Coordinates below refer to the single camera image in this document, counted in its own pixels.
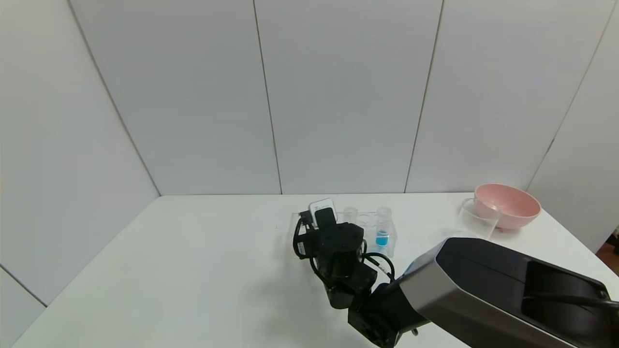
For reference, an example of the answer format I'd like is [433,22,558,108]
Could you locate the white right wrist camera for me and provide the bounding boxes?
[309,198,338,229]

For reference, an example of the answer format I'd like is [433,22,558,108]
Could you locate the test tube with blue pigment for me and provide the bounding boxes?
[376,207,392,250]

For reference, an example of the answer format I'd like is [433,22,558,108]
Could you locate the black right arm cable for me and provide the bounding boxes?
[363,252,396,282]

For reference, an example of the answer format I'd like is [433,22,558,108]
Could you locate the pink bowl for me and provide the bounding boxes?
[474,183,541,230]

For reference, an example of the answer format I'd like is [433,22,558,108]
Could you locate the clear glass beaker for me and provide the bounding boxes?
[455,198,500,241]

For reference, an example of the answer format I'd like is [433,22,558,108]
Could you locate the clear plastic test tube rack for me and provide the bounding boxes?
[290,211,398,258]

